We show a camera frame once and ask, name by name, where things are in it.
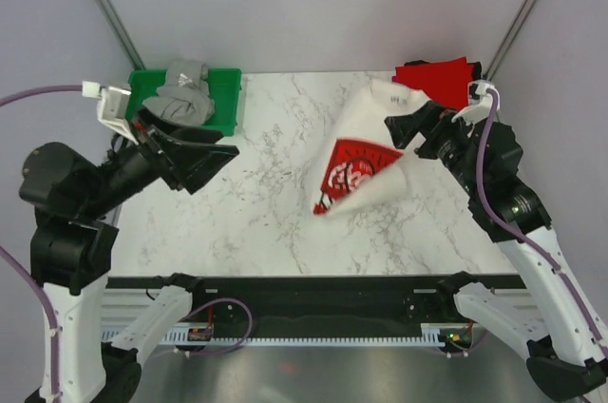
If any white slotted cable duct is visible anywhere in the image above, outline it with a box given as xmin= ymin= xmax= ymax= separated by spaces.
xmin=102 ymin=324 xmax=469 ymax=347

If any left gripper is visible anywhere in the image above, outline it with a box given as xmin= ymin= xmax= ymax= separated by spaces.
xmin=84 ymin=100 xmax=241 ymax=213

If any left aluminium frame post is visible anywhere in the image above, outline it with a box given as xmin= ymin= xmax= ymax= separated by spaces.
xmin=95 ymin=0 xmax=145 ymax=69

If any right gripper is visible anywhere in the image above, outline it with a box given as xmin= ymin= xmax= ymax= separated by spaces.
xmin=386 ymin=99 xmax=485 ymax=196

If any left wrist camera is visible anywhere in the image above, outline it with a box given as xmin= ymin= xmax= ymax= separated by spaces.
xmin=97 ymin=86 xmax=136 ymax=143

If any red folded t-shirt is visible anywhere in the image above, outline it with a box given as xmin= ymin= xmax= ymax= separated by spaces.
xmin=392 ymin=57 xmax=475 ymax=111

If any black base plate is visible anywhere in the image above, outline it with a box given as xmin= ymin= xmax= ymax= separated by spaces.
xmin=106 ymin=274 xmax=528 ymax=340

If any right aluminium frame post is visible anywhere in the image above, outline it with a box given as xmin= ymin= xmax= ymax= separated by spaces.
xmin=484 ymin=0 xmax=540 ymax=80

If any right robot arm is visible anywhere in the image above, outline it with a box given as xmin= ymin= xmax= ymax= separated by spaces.
xmin=385 ymin=104 xmax=607 ymax=402

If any black folded t-shirt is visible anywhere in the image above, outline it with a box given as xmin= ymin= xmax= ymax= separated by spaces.
xmin=395 ymin=57 xmax=482 ymax=88

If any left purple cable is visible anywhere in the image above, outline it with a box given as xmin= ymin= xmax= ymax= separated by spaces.
xmin=0 ymin=82 xmax=101 ymax=397

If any grey t-shirt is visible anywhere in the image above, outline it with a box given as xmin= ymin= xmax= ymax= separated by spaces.
xmin=143 ymin=59 xmax=216 ymax=126

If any aluminium frame post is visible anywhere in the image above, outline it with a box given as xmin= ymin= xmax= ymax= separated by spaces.
xmin=95 ymin=0 xmax=145 ymax=69
xmin=484 ymin=0 xmax=540 ymax=80

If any green plastic tray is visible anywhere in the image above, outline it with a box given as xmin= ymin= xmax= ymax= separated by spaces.
xmin=125 ymin=68 xmax=241 ymax=137

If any white Coca-Cola t-shirt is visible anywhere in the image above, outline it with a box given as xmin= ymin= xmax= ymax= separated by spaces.
xmin=306 ymin=79 xmax=429 ymax=217

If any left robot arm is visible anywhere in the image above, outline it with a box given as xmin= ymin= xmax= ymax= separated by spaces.
xmin=19 ymin=109 xmax=238 ymax=402

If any front aluminium rail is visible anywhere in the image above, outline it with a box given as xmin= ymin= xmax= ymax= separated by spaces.
xmin=101 ymin=289 xmax=161 ymax=327

